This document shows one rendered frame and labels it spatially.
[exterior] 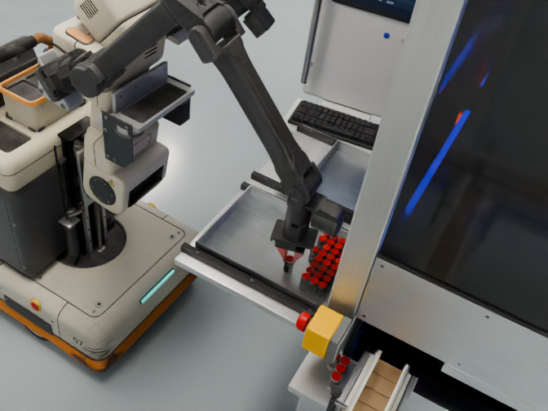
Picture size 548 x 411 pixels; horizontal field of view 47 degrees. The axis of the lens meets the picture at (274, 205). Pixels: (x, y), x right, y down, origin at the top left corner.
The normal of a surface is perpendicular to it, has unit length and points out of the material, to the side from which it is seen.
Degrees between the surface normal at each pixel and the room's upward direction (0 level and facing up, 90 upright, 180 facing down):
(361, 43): 90
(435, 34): 90
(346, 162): 0
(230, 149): 0
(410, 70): 90
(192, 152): 0
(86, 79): 94
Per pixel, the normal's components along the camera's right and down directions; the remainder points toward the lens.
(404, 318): -0.48, 0.56
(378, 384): 0.12, -0.72
